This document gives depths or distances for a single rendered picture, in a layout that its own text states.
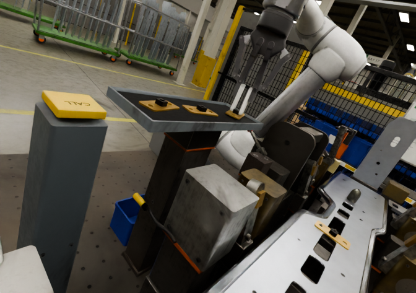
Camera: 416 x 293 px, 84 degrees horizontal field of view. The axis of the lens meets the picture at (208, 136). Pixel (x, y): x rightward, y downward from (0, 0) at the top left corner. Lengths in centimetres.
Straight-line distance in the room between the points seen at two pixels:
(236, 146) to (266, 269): 76
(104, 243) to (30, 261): 50
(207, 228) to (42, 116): 26
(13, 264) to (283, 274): 37
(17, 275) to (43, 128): 16
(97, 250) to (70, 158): 44
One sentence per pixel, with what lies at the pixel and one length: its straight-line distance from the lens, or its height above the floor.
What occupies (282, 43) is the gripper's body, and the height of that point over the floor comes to 136.
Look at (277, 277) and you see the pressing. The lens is 46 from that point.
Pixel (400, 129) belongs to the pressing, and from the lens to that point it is 136.
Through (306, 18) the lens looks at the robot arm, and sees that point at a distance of 94.
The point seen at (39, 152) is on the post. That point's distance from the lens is 37.
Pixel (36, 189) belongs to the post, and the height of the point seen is 104.
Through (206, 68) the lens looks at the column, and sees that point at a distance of 834.
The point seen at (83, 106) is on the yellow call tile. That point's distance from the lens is 34.
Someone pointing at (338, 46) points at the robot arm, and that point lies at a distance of 108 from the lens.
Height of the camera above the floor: 128
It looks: 19 degrees down
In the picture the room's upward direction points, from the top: 23 degrees clockwise
